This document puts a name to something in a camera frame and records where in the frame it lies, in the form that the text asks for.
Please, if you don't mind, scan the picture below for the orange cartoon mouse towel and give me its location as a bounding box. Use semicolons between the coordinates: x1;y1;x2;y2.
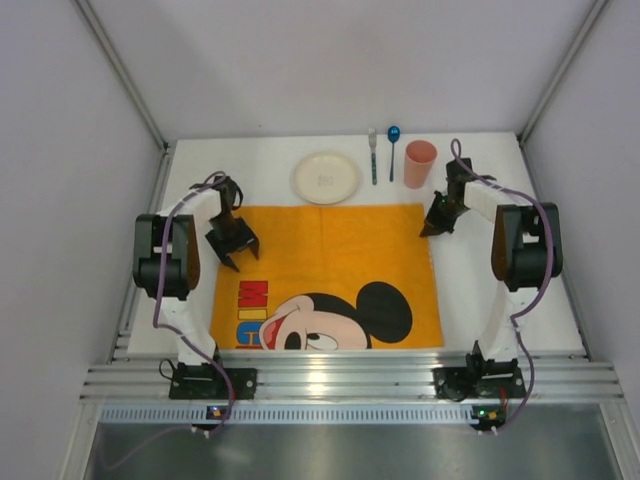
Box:
210;204;444;351

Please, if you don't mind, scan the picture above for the cream round plate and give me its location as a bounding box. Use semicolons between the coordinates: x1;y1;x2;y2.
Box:
291;151;362;205

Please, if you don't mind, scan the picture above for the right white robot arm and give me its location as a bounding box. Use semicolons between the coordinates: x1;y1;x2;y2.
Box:
420;158;563;363

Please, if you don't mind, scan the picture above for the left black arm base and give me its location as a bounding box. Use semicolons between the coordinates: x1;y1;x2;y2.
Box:
169;362;258;400

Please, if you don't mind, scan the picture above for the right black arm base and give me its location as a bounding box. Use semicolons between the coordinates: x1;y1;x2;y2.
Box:
433;342;526;402

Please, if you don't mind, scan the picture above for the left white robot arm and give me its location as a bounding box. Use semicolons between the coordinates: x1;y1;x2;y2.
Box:
132;171;260;366

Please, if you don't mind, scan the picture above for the pink plastic cup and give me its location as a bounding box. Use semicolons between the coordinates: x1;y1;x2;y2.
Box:
404;140;438;189

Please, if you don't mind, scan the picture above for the blue metallic spoon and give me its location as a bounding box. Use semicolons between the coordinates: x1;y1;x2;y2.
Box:
387;125;401;182

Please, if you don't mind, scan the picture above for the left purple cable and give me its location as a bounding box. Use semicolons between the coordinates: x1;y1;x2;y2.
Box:
97;171;236;471

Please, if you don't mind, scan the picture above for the purple cable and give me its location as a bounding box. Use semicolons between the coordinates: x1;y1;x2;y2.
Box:
97;171;236;471
449;138;559;436

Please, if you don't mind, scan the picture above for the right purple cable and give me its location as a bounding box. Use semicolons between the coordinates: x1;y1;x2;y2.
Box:
449;138;559;436

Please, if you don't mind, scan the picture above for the fork with teal handle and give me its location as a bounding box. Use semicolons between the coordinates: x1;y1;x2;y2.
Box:
368;128;377;185

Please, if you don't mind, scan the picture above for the aluminium mounting rail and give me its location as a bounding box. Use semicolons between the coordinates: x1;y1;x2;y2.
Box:
80;351;624;403

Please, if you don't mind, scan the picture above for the perforated grey cable duct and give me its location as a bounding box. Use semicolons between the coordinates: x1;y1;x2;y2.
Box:
99;402;504;425

